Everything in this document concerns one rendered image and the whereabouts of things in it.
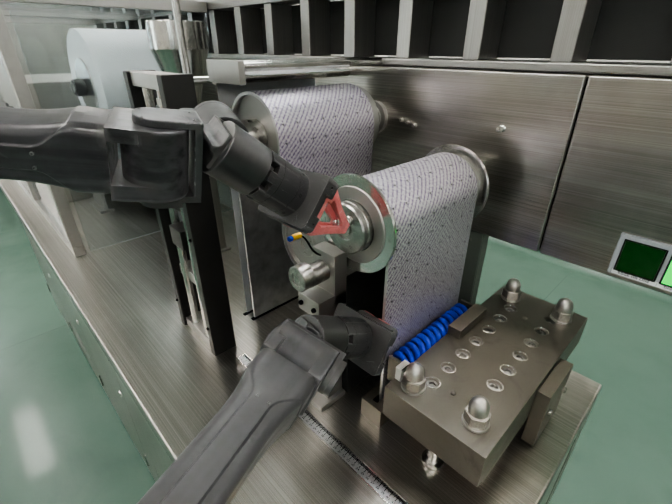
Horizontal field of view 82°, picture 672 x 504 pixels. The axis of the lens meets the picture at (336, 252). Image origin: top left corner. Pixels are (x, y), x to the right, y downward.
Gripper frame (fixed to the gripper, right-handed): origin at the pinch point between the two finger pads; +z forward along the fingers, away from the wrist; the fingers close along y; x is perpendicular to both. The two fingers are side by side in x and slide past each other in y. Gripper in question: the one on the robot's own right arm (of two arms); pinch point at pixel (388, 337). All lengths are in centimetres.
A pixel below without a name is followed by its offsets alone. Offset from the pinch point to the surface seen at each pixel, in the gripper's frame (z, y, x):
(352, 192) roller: -14.0, -6.2, 18.8
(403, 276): -3.5, 0.3, 10.2
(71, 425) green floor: 16, -135, -114
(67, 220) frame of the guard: -18, -102, -15
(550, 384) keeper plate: 14.2, 20.9, 2.9
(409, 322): 4.3, 0.2, 2.8
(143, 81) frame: -31, -42, 24
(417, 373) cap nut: -2.8, 7.8, -1.6
